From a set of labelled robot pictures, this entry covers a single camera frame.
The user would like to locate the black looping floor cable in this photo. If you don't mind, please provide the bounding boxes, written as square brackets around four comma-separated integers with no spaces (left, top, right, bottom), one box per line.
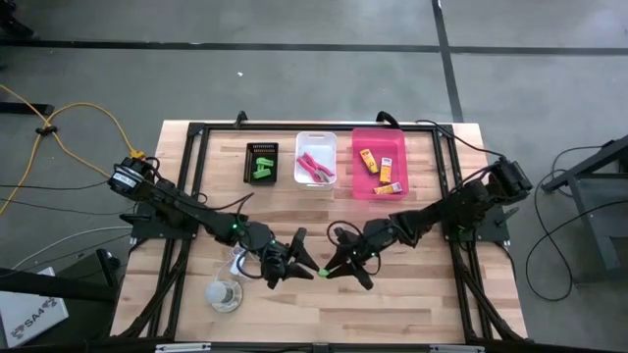
[523,169,628,302]

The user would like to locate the black floor bar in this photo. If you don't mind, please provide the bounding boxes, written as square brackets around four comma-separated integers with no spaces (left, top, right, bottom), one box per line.
[0,101,55,117]

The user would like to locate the silver metal bracket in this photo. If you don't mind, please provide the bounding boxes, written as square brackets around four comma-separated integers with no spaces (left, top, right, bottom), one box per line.
[154,342,212,353]
[429,344,486,353]

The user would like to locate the black side table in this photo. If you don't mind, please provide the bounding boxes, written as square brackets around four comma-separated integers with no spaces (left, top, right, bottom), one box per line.
[541,134,628,285]

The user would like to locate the white coiled cable with adapter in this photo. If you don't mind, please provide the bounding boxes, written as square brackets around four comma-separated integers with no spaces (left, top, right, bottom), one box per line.
[226,246,252,278]

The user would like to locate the black mesh basket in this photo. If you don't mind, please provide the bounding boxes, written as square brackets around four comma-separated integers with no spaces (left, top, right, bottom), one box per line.
[242,141,281,187]

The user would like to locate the person's foot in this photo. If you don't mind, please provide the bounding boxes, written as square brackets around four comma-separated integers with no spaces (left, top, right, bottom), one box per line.
[0,0,36,40]

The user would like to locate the white plastic bin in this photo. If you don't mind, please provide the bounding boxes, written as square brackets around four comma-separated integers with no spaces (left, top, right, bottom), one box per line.
[292,130,339,191]

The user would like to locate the yellow green crayon box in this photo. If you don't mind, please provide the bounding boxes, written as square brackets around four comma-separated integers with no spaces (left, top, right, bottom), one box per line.
[359,148,381,176]

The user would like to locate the white floor cable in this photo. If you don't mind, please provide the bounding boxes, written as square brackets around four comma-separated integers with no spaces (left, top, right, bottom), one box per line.
[12,224,134,271]

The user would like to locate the pink translucent plastic bin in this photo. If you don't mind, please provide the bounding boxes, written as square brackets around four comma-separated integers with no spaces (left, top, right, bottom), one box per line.
[350,126,411,202]

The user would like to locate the black aluminium table frame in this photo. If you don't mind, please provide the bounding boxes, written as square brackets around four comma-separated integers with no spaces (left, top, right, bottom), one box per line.
[115,121,529,344]

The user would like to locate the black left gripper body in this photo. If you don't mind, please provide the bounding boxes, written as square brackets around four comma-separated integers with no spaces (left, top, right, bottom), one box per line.
[258,239,298,291]

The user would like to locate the pink-handled pliers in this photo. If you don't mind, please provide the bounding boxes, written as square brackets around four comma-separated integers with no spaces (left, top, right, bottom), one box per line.
[295,158,328,184]
[301,152,337,180]

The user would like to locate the white round lamp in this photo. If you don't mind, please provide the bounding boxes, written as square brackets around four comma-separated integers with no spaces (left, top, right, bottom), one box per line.
[203,277,244,315]

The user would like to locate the yellow extension cord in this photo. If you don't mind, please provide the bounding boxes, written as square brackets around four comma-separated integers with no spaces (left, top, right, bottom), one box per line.
[0,82,147,217]

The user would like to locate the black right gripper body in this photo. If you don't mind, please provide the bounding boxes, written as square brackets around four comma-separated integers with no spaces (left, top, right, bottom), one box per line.
[333,219,396,266]

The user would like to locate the thin black cable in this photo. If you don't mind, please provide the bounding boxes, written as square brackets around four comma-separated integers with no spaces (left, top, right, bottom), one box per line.
[414,119,505,160]

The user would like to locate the white printed box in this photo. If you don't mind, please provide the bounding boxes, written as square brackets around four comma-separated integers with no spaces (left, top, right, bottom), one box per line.
[0,267,70,349]

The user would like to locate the black furniture piece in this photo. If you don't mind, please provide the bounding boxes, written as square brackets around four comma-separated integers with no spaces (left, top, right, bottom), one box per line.
[0,247,123,353]

